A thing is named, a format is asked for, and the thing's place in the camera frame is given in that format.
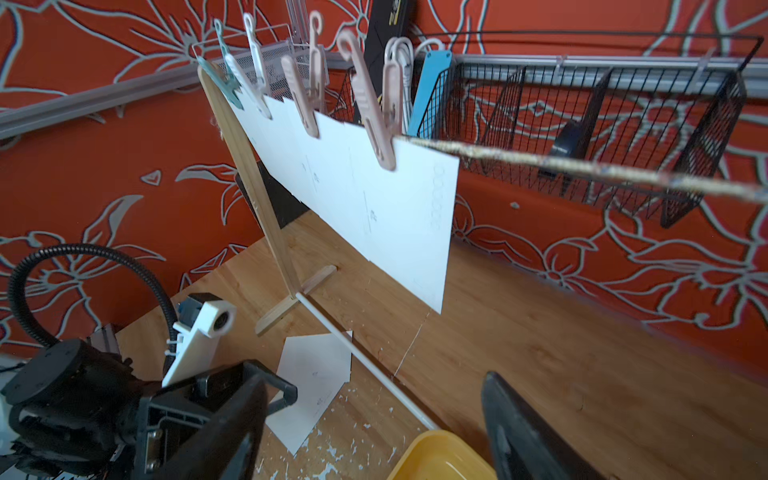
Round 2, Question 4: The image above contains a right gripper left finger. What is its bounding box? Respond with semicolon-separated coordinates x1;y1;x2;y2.
151;376;268;479

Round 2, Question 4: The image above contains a dark object in basket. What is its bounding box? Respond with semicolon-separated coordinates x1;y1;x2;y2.
537;121;589;190

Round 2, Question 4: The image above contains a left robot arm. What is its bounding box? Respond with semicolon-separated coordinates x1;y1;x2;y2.
1;243;298;479

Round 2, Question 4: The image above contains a pink clothespin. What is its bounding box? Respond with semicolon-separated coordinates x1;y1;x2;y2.
281;10;327;139
336;30;403;171

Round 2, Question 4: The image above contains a black orange tool case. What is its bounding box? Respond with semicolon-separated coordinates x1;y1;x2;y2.
258;162;309;228

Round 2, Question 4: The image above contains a white clothespin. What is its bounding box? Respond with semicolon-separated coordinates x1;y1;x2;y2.
220;13;272;120

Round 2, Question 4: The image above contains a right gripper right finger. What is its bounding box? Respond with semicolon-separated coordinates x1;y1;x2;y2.
481;371;603;479

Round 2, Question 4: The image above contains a teal clothespin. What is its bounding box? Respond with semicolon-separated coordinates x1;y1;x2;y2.
197;19;243;110

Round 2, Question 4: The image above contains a yellow plastic tray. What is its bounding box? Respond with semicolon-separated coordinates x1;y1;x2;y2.
387;430;497;480

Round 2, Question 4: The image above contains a light blue power bank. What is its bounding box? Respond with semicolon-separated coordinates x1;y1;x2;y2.
407;50;453;139

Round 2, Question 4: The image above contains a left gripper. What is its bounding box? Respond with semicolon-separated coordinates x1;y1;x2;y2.
119;360;298;479

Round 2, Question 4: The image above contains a wooden string rack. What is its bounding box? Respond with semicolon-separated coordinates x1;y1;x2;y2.
197;59;767;430

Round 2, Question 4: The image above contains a black box in basket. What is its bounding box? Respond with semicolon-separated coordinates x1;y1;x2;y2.
364;0;414;94

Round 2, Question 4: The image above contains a clear plastic bin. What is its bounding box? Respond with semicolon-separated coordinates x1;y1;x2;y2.
191;22;309;100

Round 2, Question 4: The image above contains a black wire basket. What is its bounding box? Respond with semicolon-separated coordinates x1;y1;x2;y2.
326;29;766;229

